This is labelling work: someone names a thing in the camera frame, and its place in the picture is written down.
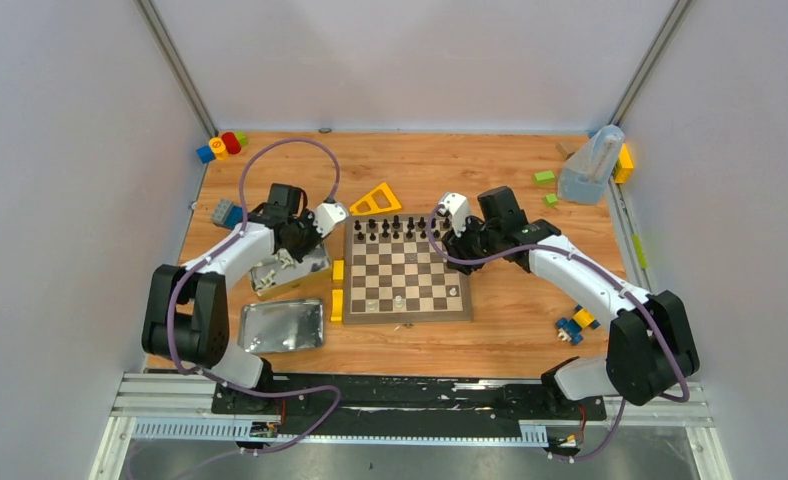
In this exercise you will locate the yellow blue toy car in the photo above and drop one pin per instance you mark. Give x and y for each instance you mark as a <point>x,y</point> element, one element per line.
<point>571,329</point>

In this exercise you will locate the gold tin with white pieces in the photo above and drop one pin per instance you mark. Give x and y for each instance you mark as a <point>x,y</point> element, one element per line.
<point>280,273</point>

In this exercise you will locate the silver tin lid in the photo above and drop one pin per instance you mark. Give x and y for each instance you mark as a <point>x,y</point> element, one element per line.
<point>282,326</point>

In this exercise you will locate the red cylinder block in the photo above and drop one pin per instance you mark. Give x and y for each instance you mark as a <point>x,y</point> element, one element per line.
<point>231,143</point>

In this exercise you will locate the blue cube block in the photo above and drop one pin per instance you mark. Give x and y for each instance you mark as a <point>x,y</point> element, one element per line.
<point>205,154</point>

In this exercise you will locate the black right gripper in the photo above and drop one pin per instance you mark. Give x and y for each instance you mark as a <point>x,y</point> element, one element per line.
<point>456,247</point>

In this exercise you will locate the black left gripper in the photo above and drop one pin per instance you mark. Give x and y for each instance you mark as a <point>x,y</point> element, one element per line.
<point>298,244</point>

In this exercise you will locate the green rectangular block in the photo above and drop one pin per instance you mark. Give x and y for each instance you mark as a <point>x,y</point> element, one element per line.
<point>545,177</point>

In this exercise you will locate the small yellow rectangular block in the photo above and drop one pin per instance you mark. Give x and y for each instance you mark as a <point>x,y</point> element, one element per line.
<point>338,272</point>

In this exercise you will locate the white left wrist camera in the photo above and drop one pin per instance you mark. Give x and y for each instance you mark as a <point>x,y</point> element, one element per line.
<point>327,216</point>

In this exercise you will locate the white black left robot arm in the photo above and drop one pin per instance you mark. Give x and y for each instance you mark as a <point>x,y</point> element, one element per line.
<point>187,315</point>

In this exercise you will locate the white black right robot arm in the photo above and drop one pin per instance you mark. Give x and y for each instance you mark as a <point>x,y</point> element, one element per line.
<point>650,351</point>

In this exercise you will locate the yellow cylinder block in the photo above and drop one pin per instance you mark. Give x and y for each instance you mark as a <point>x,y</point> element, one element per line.
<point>218,148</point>

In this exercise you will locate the clear blue plastic container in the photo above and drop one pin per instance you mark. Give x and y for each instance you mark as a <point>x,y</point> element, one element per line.
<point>584,176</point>

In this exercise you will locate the yellow block at right wall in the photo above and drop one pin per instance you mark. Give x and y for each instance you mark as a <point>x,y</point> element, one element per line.
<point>624,167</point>

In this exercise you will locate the gray lego brick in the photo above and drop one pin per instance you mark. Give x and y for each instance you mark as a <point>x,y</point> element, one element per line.
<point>222,212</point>

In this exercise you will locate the yellow arch block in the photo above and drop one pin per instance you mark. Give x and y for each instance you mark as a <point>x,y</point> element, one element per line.
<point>337,306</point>

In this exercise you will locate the blue lego brick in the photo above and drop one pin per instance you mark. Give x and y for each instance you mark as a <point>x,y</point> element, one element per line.
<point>234,216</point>

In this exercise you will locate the wooden chess board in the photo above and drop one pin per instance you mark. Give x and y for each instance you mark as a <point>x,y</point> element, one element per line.
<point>414,270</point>

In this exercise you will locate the yellow triangle frame block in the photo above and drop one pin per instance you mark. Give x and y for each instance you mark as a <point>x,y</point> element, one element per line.
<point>380,200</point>

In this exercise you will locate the green block at corner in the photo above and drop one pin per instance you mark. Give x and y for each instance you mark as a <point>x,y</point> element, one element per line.
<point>241,138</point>

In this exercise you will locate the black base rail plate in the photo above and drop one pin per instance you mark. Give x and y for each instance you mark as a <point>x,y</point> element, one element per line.
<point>407,407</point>

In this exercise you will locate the black chess pieces row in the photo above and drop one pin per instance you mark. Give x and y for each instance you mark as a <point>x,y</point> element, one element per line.
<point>395,228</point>

